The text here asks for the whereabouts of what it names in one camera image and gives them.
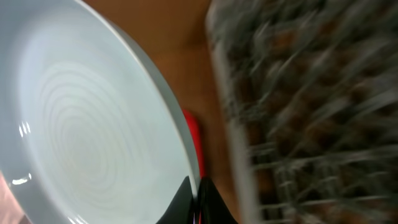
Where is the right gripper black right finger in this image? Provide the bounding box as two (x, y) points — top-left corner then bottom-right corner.
(198, 177), (238, 224)

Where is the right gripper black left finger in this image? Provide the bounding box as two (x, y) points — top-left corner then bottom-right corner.
(156, 176), (195, 224)

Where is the light blue plate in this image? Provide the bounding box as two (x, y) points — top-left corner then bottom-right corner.
(1, 0), (200, 224)

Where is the grey dishwasher rack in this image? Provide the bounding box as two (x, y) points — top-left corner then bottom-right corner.
(206, 0), (397, 223)

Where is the red serving tray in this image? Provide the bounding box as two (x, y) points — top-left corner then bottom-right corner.
(183, 110), (206, 179)

